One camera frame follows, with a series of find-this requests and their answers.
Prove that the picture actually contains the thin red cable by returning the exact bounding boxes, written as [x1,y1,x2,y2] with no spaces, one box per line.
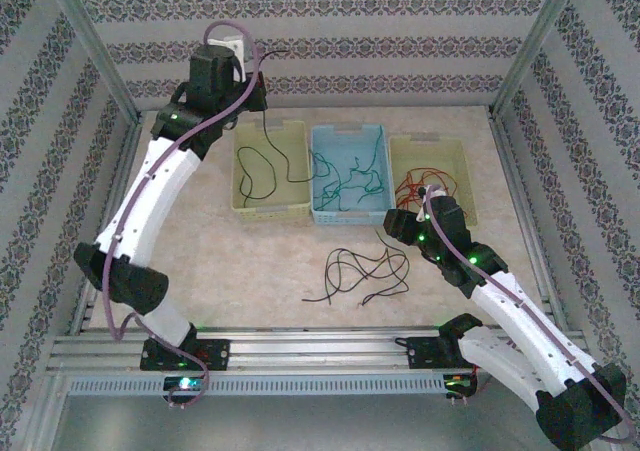
[396,168,451,211]
[396,167,469,211]

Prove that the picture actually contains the thin green cable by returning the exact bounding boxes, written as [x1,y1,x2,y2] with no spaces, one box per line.
[357,135,387,195]
[339,155,374,207]

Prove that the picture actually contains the thin black cable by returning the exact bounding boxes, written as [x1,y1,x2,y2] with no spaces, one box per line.
[323,248,409,297]
[301,228,411,308]
[237,145,279,209]
[249,48,315,182]

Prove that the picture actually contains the green and black cable bundle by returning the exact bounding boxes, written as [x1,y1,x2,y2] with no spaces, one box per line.
[312,170,354,212]

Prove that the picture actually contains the yellow plastic bin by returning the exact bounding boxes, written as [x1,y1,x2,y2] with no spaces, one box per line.
[388,133,479,227]
[230,119,312,224]

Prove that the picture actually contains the blue plastic bin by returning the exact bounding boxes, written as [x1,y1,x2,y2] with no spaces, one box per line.
[309,123,397,227]

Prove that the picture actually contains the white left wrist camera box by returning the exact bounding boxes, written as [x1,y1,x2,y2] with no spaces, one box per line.
[207,35,250,66]

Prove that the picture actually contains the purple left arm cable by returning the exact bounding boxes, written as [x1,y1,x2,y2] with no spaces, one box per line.
[99,20,261,411]

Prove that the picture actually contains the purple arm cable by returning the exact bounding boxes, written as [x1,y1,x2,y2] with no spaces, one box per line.
[423,185,632,445]
[99,20,261,411]

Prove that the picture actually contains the aluminium table edge rail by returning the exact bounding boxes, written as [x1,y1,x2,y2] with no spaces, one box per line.
[487,104,571,332]
[69,110,146,333]

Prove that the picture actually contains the aluminium frame post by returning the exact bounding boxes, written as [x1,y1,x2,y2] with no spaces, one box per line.
[42,0,142,122]
[492,0,584,115]

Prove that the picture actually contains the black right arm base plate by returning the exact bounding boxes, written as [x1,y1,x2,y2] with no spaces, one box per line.
[407,334,476,371]

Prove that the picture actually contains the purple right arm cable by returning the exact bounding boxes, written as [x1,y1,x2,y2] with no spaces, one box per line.
[423,185,632,445]

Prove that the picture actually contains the aluminium mounting rail beam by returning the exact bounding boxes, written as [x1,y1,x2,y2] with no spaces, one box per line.
[47,326,596,373]

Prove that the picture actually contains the grey slotted cable duct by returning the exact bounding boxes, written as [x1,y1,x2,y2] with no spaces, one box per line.
[64,374,451,398]

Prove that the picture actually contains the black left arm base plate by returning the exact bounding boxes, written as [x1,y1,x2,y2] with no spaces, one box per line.
[139,338,232,372]

